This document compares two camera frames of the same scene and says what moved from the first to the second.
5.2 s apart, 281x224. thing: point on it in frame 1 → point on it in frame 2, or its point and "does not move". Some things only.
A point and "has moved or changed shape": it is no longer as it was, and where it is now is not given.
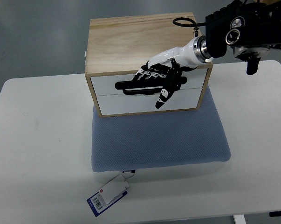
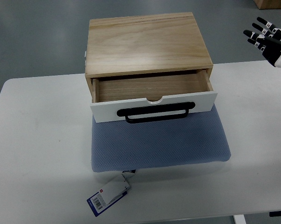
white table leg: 239,219 does not move
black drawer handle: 143,87 → 173,107
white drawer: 106,85 has moved or changed shape
